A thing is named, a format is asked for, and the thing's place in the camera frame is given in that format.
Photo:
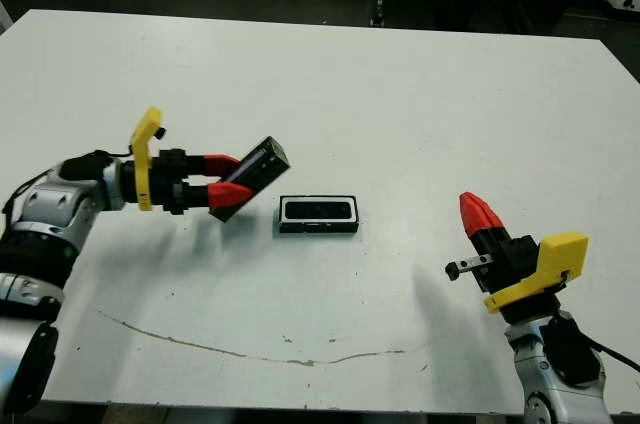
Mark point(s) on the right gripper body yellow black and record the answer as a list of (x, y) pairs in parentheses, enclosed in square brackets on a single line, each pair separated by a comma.
[(560, 256)]

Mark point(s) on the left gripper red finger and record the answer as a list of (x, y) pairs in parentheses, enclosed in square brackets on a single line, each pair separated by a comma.
[(225, 195), (220, 164)]

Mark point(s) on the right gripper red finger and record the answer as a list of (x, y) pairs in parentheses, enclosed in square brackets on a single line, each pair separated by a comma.
[(472, 221), (490, 219)]

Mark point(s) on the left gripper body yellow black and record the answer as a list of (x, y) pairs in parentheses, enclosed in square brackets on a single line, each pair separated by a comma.
[(145, 174)]

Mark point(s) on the black box lid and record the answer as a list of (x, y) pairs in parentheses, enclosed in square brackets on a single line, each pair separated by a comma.
[(260, 164)]

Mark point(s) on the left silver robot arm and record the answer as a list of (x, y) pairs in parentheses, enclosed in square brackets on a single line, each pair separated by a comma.
[(50, 204)]

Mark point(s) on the black box base white lining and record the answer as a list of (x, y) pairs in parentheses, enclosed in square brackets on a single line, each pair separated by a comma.
[(320, 229)]

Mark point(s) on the shiny metal stand post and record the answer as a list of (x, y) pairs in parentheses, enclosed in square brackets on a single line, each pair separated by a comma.
[(380, 4)]

